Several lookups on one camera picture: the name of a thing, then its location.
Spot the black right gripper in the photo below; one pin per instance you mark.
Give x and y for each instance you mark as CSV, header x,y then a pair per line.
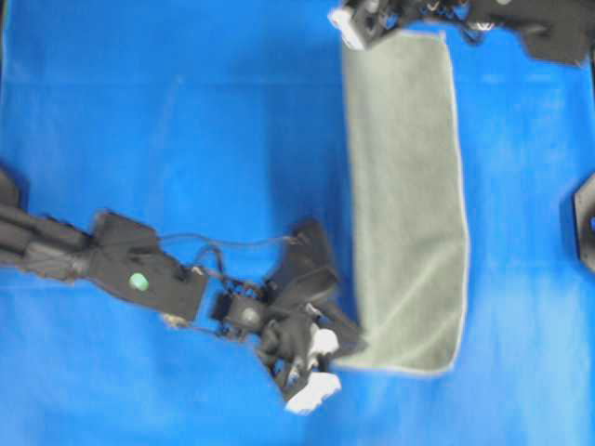
x,y
363,23

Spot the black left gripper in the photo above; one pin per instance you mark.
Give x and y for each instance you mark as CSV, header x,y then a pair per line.
x,y
304,325

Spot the grey green towel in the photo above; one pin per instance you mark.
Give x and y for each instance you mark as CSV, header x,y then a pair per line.
x,y
410,231

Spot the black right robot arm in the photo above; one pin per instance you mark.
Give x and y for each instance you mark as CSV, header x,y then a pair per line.
x,y
553,31

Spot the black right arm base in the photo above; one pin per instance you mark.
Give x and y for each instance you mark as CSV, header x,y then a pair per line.
x,y
583,201

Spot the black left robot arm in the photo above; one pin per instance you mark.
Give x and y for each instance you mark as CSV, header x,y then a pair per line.
x,y
126,259

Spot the blue table cloth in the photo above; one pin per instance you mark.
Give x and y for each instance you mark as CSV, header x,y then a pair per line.
x,y
225,119

